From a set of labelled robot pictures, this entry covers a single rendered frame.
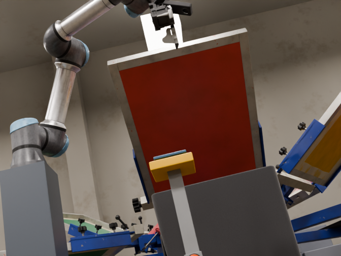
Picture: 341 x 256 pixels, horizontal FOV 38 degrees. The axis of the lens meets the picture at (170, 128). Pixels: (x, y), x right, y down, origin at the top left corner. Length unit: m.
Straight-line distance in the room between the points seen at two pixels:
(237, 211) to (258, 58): 5.65
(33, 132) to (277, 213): 1.02
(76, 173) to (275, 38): 3.41
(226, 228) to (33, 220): 0.71
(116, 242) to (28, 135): 0.74
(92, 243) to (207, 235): 0.88
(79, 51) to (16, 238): 0.85
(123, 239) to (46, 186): 0.70
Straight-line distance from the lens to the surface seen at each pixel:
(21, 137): 2.09
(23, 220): 1.95
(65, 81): 2.24
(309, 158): 2.71
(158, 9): 1.96
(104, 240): 2.49
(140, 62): 2.05
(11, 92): 7.59
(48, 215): 1.92
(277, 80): 7.14
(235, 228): 1.73
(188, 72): 2.10
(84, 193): 6.43
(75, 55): 2.25
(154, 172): 1.47
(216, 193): 1.75
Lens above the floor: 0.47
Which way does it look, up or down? 23 degrees up
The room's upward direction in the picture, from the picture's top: 13 degrees counter-clockwise
